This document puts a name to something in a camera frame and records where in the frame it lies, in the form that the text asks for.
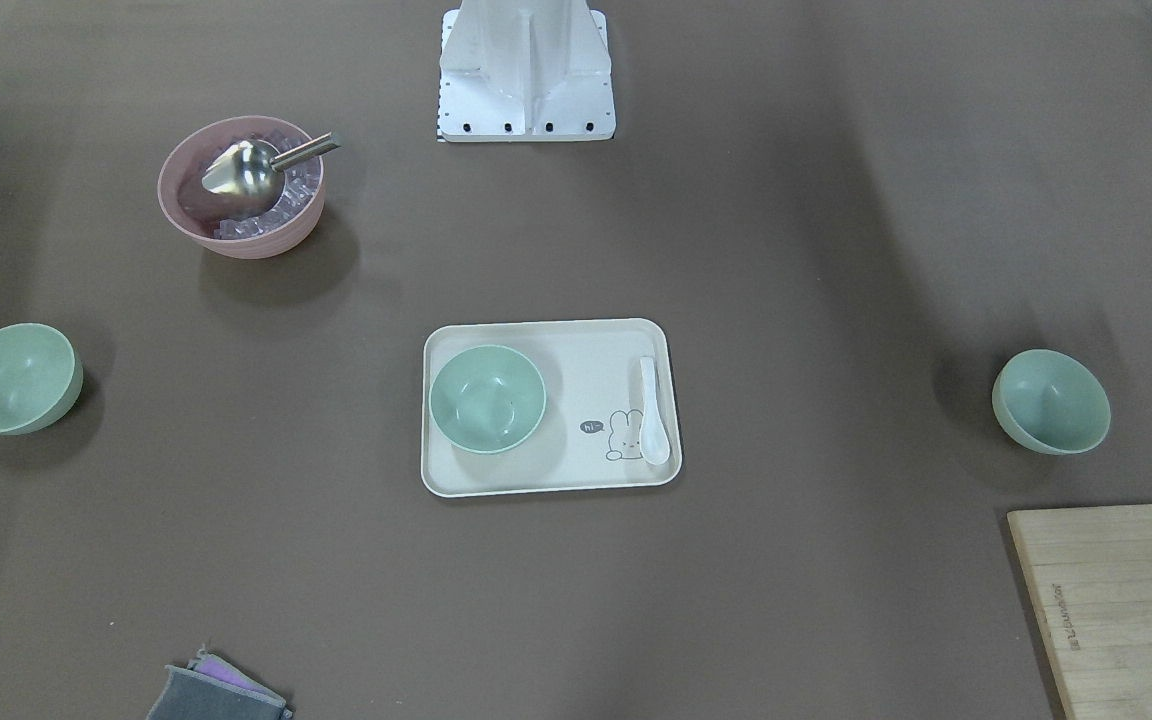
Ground wooden cutting board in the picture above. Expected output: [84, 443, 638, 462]
[1007, 503, 1152, 719]

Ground white ceramic spoon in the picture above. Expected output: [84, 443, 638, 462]
[639, 356, 670, 467]

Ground green bowl on tray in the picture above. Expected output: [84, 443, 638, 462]
[426, 344, 550, 455]

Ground metal ice scoop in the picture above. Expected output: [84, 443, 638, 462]
[200, 132, 342, 202]

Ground green bowl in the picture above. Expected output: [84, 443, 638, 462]
[0, 323, 84, 435]
[991, 348, 1112, 456]
[426, 344, 550, 455]

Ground grey folded cloth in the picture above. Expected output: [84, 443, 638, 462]
[147, 647, 294, 719]

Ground cream rabbit tray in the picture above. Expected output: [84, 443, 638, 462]
[420, 318, 684, 498]

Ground ice cubes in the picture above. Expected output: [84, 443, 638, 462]
[211, 137, 314, 241]

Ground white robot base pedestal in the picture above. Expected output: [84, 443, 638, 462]
[435, 1, 617, 143]

